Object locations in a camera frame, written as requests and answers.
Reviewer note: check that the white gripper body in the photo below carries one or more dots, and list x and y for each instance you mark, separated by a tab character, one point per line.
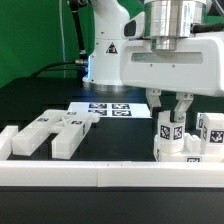
196	66

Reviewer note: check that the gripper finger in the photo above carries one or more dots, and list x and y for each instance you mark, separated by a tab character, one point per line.
153	98
184	100

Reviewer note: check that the white chair seat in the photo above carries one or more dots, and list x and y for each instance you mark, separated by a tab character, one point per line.
194	149

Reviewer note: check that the white chair back piece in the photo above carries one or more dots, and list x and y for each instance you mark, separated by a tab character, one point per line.
70	129

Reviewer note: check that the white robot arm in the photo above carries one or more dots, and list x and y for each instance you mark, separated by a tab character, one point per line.
168	46

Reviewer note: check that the white sheet with tags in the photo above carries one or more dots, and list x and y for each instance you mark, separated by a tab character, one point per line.
112	110

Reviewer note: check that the white U-shaped fence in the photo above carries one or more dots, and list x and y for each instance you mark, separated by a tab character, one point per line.
104	174

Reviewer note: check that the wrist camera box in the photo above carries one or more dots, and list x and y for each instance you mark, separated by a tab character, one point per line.
135	27

